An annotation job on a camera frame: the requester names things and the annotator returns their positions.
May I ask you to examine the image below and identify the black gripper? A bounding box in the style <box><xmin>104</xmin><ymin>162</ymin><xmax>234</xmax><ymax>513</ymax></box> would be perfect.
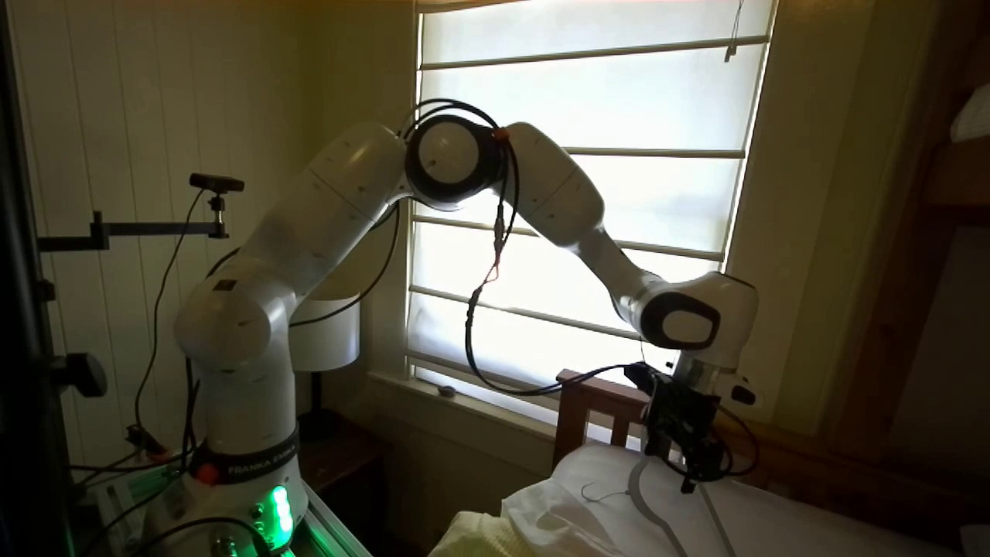
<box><xmin>642</xmin><ymin>379</ymin><xmax>733</xmax><ymax>494</ymax></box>

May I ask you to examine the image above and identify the white cloth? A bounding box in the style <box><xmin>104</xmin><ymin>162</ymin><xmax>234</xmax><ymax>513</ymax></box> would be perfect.
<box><xmin>579</xmin><ymin>453</ymin><xmax>744</xmax><ymax>557</ymax></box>

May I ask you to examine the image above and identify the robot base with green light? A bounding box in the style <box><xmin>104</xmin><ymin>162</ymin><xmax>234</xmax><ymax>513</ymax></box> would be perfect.
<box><xmin>73</xmin><ymin>453</ymin><xmax>374</xmax><ymax>557</ymax></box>

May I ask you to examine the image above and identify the mattress with white sheet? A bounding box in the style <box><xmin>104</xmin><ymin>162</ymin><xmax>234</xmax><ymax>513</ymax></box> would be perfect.
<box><xmin>497</xmin><ymin>444</ymin><xmax>969</xmax><ymax>557</ymax></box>

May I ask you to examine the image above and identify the crumpled cream blanket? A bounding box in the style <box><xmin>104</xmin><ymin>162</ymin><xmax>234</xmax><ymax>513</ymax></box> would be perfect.
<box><xmin>428</xmin><ymin>507</ymin><xmax>544</xmax><ymax>557</ymax></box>

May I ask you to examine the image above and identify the dark wooden nightstand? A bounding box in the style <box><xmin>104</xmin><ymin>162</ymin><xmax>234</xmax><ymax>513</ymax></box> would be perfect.
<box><xmin>294</xmin><ymin>405</ymin><xmax>394</xmax><ymax>557</ymax></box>

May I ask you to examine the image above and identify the white roman window blind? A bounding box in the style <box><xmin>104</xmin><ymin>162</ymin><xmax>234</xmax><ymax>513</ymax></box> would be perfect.
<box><xmin>409</xmin><ymin>0</ymin><xmax>781</xmax><ymax>410</ymax></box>

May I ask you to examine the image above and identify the white lamp shade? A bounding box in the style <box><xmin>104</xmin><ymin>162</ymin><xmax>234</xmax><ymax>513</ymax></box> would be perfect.
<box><xmin>289</xmin><ymin>290</ymin><xmax>365</xmax><ymax>379</ymax></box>

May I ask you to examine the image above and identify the black round stand knob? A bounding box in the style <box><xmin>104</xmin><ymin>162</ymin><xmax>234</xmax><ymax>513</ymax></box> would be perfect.
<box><xmin>47</xmin><ymin>347</ymin><xmax>112</xmax><ymax>401</ymax></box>

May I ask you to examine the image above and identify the dark vertical stand pole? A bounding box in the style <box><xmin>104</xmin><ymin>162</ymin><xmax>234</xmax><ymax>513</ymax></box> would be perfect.
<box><xmin>0</xmin><ymin>0</ymin><xmax>77</xmax><ymax>557</ymax></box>

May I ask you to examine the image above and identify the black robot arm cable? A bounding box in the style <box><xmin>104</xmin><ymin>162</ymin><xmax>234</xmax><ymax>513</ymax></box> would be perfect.
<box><xmin>404</xmin><ymin>96</ymin><xmax>765</xmax><ymax>485</ymax></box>

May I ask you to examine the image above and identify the small black camera on mount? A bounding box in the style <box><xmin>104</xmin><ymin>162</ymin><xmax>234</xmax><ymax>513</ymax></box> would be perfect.
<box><xmin>185</xmin><ymin>169</ymin><xmax>252</xmax><ymax>198</ymax></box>

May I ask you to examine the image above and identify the thin black camera cable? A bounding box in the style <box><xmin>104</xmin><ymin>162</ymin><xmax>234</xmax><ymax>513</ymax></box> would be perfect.
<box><xmin>129</xmin><ymin>188</ymin><xmax>212</xmax><ymax>444</ymax></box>

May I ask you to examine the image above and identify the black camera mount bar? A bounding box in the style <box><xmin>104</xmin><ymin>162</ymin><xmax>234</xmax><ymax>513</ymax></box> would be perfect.
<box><xmin>38</xmin><ymin>188</ymin><xmax>231</xmax><ymax>256</ymax></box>

